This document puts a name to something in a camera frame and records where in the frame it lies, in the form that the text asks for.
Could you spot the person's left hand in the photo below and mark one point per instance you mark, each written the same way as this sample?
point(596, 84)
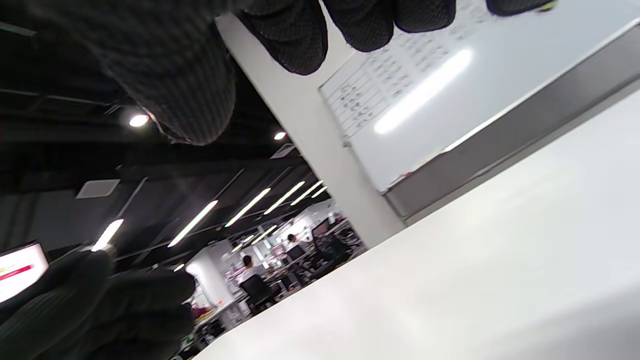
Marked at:
point(90, 315)

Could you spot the person's right hand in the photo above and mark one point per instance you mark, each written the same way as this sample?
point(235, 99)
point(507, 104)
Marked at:
point(180, 75)

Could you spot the round ceiling spot light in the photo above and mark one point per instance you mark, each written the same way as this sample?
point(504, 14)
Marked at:
point(138, 120)
point(279, 135)

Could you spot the lit computer monitor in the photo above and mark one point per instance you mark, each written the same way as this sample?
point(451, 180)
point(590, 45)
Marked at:
point(20, 270)

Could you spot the square ceiling vent panel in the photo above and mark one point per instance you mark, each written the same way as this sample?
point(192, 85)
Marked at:
point(97, 189)
point(282, 151)

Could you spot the row of ceiling strip lights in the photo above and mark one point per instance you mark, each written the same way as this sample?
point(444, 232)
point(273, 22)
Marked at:
point(192, 224)

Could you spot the black desk chair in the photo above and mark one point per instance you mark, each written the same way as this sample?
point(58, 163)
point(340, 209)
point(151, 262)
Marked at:
point(256, 290)

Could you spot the whiteboard on metal stand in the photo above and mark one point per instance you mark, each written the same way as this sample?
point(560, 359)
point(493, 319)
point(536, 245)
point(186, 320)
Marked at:
point(500, 100)

